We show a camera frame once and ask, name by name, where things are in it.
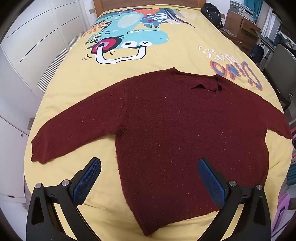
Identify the dark red knitted sweater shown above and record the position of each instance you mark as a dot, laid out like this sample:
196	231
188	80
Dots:
175	129

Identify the dark blue bag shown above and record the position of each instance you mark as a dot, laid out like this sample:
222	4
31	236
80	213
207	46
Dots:
256	52

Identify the wooden headboard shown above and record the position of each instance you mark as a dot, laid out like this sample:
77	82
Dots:
148	4

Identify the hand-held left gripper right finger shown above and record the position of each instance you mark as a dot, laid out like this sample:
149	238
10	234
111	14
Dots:
211	183

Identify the brown cardboard box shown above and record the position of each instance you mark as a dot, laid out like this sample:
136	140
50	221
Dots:
242	30

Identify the grey chair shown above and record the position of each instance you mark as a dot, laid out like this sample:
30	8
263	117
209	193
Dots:
279	64

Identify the white storage box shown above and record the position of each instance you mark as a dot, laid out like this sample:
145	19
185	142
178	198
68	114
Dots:
242	10

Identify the yellow printed blanket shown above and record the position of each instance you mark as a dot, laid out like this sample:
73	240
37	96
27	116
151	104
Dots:
161	55

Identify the white wardrobe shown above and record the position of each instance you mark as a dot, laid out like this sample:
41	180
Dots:
27	46

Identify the purple plastic stool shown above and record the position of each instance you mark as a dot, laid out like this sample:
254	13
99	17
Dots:
281	213

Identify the black backpack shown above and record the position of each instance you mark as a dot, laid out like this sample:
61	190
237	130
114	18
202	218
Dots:
211	14

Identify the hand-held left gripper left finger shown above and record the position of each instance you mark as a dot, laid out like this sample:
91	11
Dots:
86	179

